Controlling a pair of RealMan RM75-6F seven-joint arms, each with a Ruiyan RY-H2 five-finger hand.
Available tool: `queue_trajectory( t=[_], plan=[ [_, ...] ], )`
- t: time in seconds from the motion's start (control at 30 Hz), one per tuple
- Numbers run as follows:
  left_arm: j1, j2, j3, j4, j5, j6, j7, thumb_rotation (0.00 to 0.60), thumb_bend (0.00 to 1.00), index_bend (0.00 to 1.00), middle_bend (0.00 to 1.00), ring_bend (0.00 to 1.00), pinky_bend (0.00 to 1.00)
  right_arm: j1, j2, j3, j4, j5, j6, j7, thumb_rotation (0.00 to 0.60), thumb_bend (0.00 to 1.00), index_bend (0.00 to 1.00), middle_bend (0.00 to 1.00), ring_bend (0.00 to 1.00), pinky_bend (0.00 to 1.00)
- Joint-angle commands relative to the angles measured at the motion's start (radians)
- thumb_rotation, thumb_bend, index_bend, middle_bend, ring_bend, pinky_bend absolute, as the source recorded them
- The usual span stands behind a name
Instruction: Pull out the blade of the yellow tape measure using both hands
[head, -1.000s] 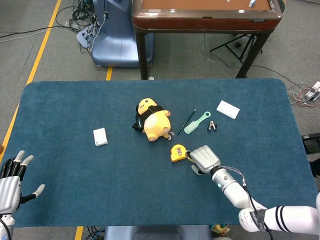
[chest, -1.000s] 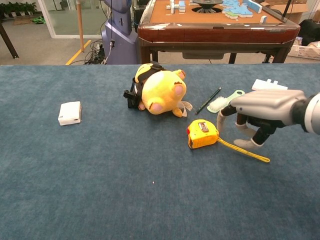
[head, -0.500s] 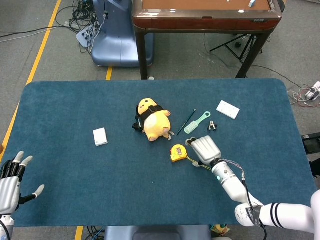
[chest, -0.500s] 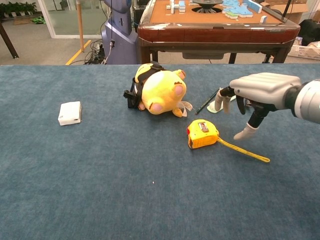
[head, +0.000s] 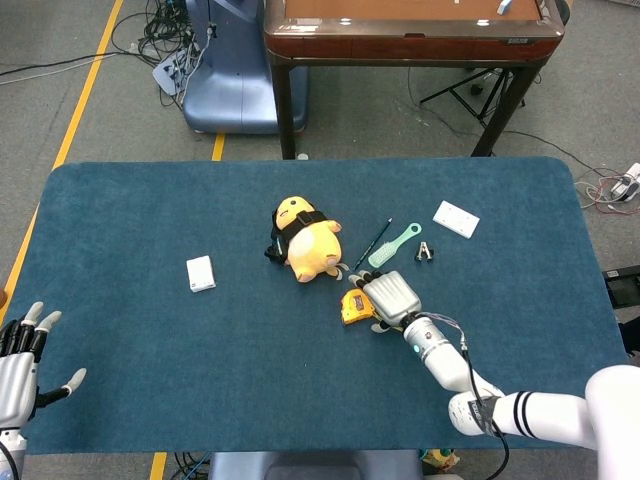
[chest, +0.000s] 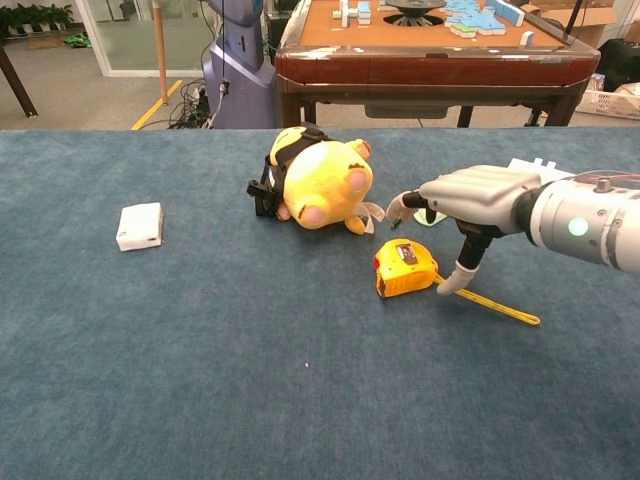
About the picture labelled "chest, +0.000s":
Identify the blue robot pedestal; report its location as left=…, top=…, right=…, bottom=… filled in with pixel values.
left=202, top=0, right=277, bottom=130

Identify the wooden pole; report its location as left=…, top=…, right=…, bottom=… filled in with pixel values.
left=152, top=0, right=171, bottom=105

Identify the blue table cloth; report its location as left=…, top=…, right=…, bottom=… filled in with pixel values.
left=0, top=127, right=640, bottom=480

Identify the blue mahjong tile pile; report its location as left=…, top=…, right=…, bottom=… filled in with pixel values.
left=444, top=0, right=526, bottom=39

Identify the white plastic basket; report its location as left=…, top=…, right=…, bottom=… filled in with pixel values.
left=574, top=87, right=640, bottom=121

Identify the green potted plants row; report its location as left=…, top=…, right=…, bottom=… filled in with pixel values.
left=0, top=2, right=75, bottom=36

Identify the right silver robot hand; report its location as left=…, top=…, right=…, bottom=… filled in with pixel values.
left=385, top=164, right=544, bottom=296

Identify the brown wooden mahjong table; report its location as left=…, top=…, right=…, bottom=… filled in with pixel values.
left=273, top=0, right=601, bottom=129

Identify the dark wooden furniture leg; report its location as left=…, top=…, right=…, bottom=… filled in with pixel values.
left=0, top=42, right=39, bottom=119

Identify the white framed glass partition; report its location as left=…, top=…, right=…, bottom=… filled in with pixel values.
left=74, top=0, right=211, bottom=79

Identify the black bag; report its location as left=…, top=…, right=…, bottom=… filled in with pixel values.
left=597, top=38, right=640, bottom=94

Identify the small mahjong tile stack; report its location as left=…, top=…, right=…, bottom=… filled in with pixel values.
left=333, top=0, right=374, bottom=26

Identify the yellow tape measure with strap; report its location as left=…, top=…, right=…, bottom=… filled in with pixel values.
left=373, top=238, right=542, bottom=327

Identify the yellow plush toy with harness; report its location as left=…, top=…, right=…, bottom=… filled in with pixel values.
left=245, top=125, right=386, bottom=236

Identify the small white box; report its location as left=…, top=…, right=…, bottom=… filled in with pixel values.
left=115, top=201, right=165, bottom=253

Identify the black cable bundle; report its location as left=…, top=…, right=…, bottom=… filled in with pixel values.
left=167, top=79, right=214, bottom=130

